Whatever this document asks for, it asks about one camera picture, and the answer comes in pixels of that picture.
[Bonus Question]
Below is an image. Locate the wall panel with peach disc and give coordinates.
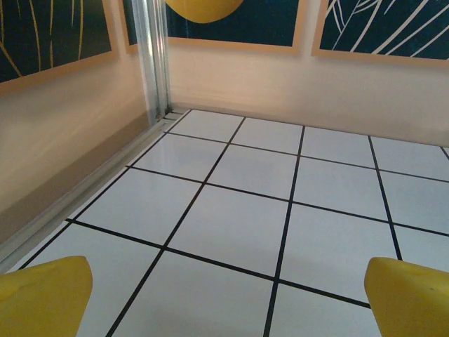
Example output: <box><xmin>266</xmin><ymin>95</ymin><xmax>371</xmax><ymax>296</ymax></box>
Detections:
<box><xmin>0</xmin><ymin>0</ymin><xmax>120</xmax><ymax>94</ymax></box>

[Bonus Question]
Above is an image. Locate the aluminium corner post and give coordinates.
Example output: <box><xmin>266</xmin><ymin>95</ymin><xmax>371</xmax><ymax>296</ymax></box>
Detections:
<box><xmin>133</xmin><ymin>0</ymin><xmax>173</xmax><ymax>126</ymax></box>

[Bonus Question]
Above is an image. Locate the wall panel with leaf outlines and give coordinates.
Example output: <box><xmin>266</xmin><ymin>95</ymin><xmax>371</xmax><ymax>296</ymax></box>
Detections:
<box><xmin>311</xmin><ymin>0</ymin><xmax>449</xmax><ymax>68</ymax></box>

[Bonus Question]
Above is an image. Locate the aluminium table side rail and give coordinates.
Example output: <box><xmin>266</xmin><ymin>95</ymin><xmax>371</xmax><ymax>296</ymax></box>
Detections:
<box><xmin>0</xmin><ymin>108</ymin><xmax>192</xmax><ymax>274</ymax></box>

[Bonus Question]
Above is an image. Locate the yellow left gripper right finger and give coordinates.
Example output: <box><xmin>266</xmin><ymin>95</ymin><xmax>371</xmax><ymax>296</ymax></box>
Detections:
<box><xmin>363</xmin><ymin>257</ymin><xmax>449</xmax><ymax>337</ymax></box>

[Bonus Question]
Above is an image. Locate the wall panel with yellow oval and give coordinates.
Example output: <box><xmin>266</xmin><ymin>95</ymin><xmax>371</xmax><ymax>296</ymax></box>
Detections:
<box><xmin>121</xmin><ymin>0</ymin><xmax>302</xmax><ymax>56</ymax></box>

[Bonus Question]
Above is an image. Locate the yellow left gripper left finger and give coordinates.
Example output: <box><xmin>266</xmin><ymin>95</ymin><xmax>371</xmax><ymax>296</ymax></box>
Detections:
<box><xmin>0</xmin><ymin>256</ymin><xmax>93</xmax><ymax>337</ymax></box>

